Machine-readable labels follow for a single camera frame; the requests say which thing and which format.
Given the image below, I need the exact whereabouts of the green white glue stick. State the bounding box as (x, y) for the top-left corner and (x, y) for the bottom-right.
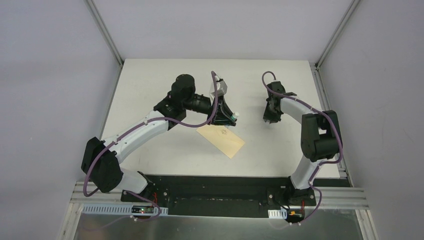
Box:
(231, 112), (240, 122)

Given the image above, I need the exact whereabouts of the cream paper envelope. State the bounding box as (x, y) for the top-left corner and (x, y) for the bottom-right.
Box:
(196, 125), (245, 159)

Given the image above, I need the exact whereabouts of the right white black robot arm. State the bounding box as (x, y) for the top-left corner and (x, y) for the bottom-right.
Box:
(263, 81), (342, 205)

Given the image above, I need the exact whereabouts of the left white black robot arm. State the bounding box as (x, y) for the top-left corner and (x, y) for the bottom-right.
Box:
(81, 71), (239, 203)

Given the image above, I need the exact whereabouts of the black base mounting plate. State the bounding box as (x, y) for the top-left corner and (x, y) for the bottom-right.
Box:
(140, 174), (317, 218)

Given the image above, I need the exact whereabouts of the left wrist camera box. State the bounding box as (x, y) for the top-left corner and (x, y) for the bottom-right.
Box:
(209, 75), (228, 102)

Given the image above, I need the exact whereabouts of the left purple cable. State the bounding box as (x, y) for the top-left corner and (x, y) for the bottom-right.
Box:
(82, 70), (220, 223)

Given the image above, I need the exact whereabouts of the right white cable duct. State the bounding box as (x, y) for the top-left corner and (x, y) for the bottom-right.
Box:
(267, 208), (288, 220)

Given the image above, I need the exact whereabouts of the white cable duct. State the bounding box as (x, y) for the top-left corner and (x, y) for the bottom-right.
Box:
(81, 203), (159, 217)
(267, 208), (288, 220)

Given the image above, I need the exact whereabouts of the left white cable duct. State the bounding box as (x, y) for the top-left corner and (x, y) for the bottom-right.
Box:
(81, 203), (159, 217)

